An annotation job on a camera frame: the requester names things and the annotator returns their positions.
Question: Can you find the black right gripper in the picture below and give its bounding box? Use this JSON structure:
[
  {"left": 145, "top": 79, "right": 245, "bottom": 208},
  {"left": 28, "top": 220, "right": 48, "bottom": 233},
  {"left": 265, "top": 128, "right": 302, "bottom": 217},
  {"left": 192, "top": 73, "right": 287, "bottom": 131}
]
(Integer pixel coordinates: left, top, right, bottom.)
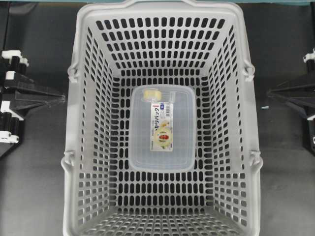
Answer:
[{"left": 267, "top": 49, "right": 315, "bottom": 150}]

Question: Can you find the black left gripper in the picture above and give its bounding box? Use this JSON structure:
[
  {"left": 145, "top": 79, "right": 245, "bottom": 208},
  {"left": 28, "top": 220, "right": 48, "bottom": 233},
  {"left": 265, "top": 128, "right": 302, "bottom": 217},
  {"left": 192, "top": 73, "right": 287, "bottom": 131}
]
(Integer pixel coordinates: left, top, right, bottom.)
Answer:
[{"left": 0, "top": 50, "right": 66, "bottom": 157}]

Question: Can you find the grey plastic shopping basket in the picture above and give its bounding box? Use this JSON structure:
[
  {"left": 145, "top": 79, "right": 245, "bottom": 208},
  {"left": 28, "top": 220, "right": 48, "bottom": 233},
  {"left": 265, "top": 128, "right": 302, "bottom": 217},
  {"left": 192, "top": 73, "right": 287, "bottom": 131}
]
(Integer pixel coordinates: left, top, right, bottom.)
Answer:
[{"left": 61, "top": 0, "right": 263, "bottom": 236}]

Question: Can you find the cellophane tape in clear dispenser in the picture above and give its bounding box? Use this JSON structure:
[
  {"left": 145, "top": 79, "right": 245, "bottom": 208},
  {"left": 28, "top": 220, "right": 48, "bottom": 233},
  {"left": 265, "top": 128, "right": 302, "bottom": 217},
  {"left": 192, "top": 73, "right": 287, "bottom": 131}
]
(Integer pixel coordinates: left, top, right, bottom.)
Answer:
[{"left": 142, "top": 88, "right": 176, "bottom": 103}]

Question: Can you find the clear plastic food container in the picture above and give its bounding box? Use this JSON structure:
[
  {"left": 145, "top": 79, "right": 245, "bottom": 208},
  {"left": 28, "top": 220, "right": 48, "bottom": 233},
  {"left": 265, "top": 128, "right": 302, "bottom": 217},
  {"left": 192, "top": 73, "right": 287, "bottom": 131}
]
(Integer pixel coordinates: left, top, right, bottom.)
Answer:
[{"left": 128, "top": 85, "right": 197, "bottom": 173}]

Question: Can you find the black cable at left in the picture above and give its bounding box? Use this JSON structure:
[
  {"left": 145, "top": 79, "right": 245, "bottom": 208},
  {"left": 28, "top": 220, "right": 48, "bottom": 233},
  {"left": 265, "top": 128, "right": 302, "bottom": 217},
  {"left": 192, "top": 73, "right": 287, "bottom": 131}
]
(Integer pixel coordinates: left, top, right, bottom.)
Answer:
[{"left": 2, "top": 0, "right": 12, "bottom": 51}]

